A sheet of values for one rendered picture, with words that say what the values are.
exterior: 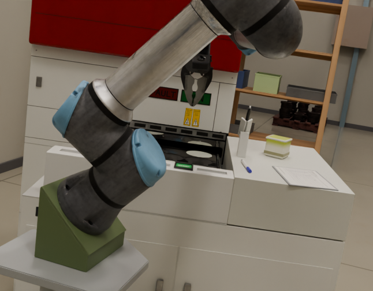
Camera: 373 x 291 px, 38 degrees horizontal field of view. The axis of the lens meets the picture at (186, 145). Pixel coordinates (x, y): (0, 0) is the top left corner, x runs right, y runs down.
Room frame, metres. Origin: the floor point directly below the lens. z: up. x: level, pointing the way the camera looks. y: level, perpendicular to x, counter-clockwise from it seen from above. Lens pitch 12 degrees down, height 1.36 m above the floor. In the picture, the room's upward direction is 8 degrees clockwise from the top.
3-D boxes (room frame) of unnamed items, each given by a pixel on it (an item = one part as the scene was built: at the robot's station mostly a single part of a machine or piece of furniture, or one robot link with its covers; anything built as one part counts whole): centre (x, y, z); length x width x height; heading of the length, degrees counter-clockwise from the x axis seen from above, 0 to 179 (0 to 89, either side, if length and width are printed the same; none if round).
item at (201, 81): (1.59, -0.02, 1.19); 0.06 x 0.03 x 0.09; 0
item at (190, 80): (1.59, 0.01, 1.19); 0.06 x 0.03 x 0.09; 0
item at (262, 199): (1.84, -0.33, 0.89); 0.62 x 0.35 x 0.14; 0
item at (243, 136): (1.83, -0.19, 1.03); 0.06 x 0.04 x 0.13; 0
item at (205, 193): (1.58, 0.13, 0.89); 0.55 x 0.09 x 0.14; 90
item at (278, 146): (1.90, -0.32, 1.00); 0.07 x 0.07 x 0.07; 63
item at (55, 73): (2.17, 0.25, 1.02); 0.81 x 0.03 x 0.40; 90
